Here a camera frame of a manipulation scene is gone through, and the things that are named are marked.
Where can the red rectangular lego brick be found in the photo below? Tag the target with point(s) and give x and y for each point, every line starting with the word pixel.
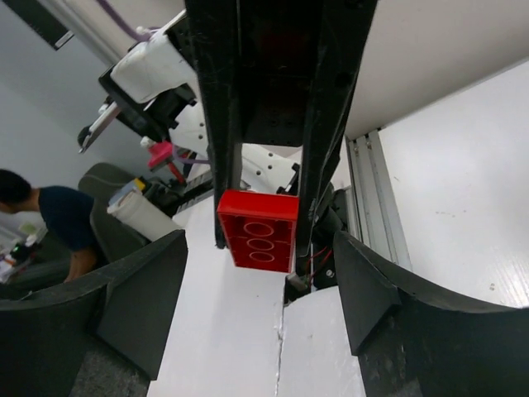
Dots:
pixel 259 229

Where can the white cylindrical container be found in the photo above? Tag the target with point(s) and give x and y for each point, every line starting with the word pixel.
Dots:
pixel 138 213

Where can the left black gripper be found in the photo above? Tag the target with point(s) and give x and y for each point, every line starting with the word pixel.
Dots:
pixel 279 44

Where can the red clamp tool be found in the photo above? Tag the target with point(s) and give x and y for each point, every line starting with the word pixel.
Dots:
pixel 161 156

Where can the person in dark shirt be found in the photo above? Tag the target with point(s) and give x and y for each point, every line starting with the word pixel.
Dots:
pixel 66 213

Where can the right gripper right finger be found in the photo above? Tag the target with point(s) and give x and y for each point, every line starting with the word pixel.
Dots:
pixel 415 338

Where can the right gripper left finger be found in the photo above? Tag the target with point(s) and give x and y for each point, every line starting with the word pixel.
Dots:
pixel 103 334

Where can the grey office chair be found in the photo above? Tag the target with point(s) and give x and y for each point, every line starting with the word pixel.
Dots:
pixel 106 183

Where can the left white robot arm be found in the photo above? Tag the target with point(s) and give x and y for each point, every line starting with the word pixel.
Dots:
pixel 156 80

